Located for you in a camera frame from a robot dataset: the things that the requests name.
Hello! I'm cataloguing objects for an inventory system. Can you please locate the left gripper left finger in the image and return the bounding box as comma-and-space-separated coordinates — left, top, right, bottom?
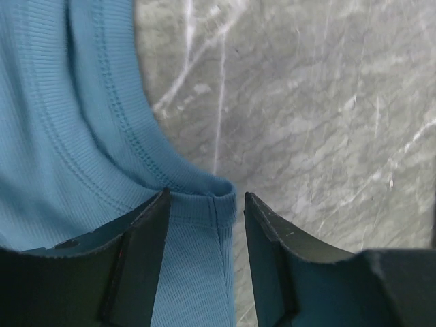
1, 190, 170, 327

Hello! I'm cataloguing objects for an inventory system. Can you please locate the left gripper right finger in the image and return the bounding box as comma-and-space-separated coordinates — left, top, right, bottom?
244, 193, 435, 327

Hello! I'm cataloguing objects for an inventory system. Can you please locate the teal blue tank top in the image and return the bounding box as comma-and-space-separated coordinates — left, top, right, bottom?
1, 1, 236, 326

